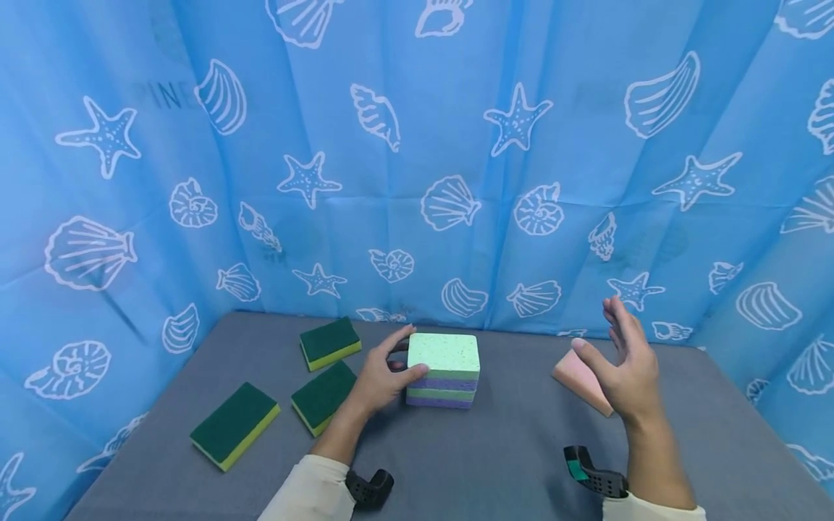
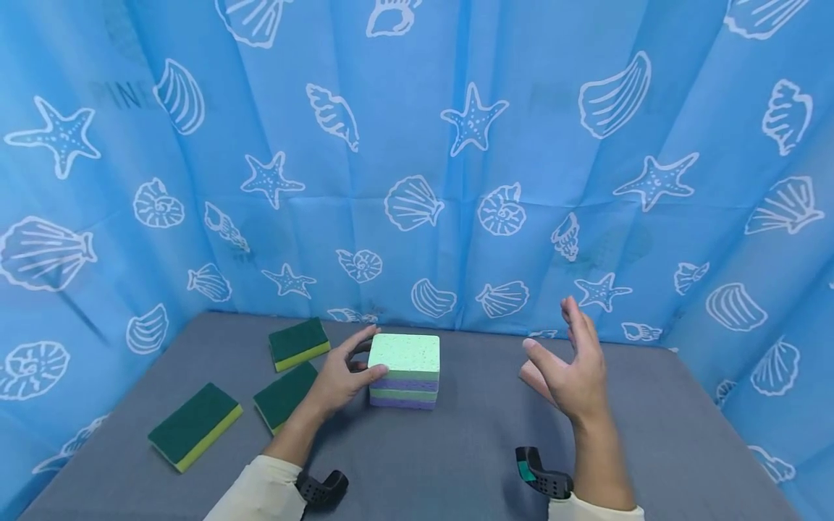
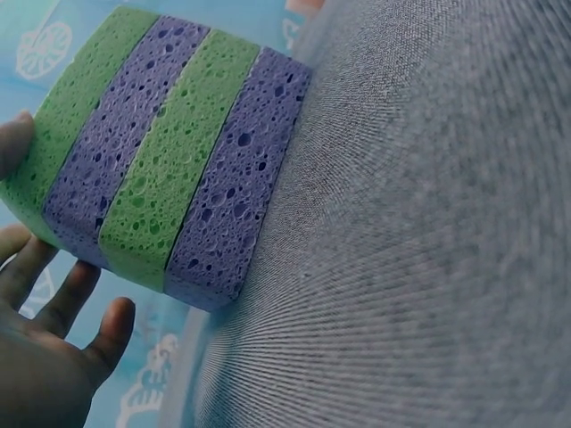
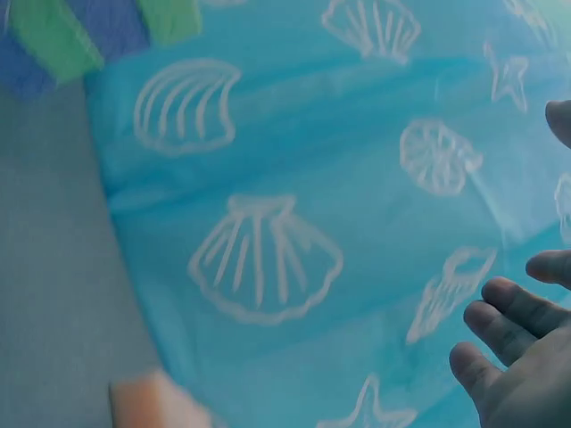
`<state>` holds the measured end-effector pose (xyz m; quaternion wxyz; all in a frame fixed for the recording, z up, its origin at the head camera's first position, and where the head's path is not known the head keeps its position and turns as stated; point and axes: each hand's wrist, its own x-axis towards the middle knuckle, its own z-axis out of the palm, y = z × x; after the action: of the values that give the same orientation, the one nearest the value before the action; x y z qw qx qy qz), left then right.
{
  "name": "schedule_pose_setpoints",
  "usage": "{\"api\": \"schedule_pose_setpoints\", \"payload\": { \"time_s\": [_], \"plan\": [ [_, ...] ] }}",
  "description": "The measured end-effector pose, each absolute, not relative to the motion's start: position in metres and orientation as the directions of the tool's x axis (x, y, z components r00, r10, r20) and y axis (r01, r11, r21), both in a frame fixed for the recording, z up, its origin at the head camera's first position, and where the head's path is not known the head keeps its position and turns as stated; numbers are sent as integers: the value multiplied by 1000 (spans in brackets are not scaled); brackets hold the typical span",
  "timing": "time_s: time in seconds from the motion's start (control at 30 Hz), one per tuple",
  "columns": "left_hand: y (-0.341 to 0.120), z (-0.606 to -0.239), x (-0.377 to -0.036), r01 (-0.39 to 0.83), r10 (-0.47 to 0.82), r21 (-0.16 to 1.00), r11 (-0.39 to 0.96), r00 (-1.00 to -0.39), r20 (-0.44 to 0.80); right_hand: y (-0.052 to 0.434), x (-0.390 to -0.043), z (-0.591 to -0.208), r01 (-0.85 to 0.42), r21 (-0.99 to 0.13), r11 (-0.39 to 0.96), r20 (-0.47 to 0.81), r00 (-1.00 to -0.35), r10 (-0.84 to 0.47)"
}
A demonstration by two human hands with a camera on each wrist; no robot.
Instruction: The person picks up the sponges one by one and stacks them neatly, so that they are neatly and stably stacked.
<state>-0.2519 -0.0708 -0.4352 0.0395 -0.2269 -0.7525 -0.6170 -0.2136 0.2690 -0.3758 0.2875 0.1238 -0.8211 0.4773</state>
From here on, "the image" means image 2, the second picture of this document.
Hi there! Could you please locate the black wrist band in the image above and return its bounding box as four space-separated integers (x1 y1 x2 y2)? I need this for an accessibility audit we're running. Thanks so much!
515 446 575 501
295 470 350 506

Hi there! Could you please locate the person's right hand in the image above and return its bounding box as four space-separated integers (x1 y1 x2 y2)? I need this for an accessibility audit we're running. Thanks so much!
518 295 611 428

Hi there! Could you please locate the person's left forearm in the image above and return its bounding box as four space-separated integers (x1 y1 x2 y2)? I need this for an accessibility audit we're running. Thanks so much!
204 408 331 521

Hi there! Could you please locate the mint green speckled sponge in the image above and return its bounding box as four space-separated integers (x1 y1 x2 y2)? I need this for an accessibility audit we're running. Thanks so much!
367 333 442 382
369 388 440 403

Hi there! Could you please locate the purple sponge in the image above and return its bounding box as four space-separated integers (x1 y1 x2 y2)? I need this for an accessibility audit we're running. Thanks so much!
369 395 439 412
371 377 441 394

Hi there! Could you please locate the person's left hand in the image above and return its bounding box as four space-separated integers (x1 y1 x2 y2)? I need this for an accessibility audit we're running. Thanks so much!
303 324 391 425

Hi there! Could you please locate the green and yellow scouring sponge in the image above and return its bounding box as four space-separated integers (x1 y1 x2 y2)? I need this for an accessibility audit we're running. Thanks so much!
253 360 320 437
267 317 332 373
147 382 245 475

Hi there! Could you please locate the person's right forearm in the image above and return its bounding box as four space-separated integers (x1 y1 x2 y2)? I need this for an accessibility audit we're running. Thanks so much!
547 412 646 521

